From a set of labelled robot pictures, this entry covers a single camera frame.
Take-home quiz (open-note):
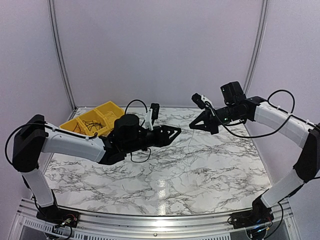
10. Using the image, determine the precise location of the black wire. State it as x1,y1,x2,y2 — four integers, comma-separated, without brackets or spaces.
82,119,105,132

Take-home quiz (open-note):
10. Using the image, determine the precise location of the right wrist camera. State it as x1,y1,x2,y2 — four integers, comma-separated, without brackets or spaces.
191,93,213,110

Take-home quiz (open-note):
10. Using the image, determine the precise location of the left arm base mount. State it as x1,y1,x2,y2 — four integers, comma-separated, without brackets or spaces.
36,202,80,228

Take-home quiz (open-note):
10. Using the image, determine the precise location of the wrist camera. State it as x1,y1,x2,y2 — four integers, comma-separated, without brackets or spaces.
144,103,160,131
191,93,213,110

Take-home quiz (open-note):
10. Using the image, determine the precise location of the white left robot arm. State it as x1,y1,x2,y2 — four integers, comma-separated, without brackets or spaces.
4,114,182,223

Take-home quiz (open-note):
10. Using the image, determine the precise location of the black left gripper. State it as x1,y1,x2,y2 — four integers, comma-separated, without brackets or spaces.
123,125,182,155

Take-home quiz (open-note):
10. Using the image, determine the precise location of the aluminium corner post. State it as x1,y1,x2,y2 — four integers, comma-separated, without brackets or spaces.
47,0,77,111
243,0,270,96

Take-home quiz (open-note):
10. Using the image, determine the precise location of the white wire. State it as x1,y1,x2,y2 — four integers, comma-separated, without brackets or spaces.
104,111,120,122
178,128,201,176

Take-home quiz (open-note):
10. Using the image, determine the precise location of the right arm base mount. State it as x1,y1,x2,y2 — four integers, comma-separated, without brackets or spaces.
227,196,274,229

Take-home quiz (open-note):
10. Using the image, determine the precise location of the aluminium corner post left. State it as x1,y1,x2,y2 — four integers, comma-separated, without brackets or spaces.
47,0,77,111

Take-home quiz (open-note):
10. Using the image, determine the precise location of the yellow plastic bin right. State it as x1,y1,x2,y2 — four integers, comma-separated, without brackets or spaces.
96,101,125,128

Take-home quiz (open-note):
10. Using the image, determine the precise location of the aluminium front rail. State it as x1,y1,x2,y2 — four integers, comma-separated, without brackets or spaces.
8,198,302,240

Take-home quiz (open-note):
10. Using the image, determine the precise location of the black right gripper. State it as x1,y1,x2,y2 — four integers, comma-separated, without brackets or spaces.
189,103,244,135

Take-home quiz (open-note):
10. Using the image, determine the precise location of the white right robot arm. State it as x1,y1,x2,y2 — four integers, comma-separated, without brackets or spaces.
189,93,320,224

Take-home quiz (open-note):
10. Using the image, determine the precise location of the aluminium corner post right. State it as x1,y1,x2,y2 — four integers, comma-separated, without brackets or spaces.
243,0,270,96

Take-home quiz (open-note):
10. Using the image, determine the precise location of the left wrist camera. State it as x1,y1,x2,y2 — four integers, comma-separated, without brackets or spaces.
144,103,160,131

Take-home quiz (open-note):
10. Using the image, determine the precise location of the yellow plastic bin middle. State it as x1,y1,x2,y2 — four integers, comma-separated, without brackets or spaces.
76,110,111,136

